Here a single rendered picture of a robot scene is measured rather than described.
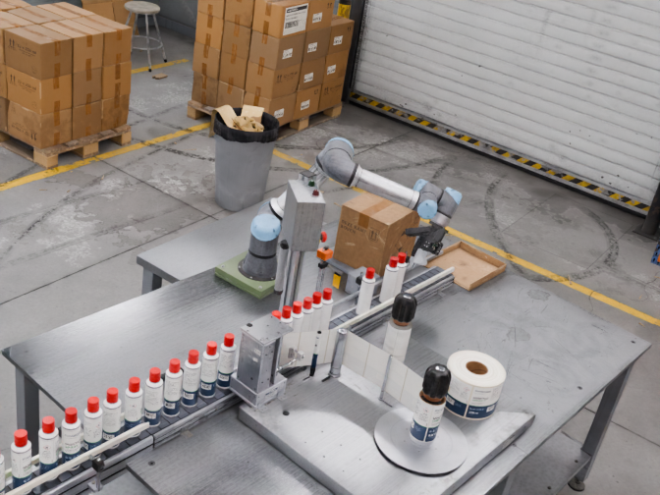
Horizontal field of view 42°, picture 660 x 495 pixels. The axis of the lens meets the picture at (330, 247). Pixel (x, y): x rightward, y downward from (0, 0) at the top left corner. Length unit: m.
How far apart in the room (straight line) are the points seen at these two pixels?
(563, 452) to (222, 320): 1.70
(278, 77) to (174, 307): 3.75
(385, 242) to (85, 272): 2.13
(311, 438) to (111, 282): 2.52
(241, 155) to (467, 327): 2.60
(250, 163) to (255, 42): 1.40
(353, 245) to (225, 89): 3.63
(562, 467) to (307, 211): 1.80
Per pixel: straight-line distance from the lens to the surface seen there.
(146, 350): 3.13
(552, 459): 4.03
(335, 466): 2.69
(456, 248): 4.11
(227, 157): 5.73
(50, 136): 6.29
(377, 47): 7.98
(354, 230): 3.66
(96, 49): 6.35
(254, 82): 6.91
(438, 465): 2.77
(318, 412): 2.86
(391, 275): 3.39
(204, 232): 3.89
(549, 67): 7.25
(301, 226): 2.85
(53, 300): 4.89
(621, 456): 4.58
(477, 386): 2.91
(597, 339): 3.75
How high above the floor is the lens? 2.71
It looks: 29 degrees down
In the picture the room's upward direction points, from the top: 10 degrees clockwise
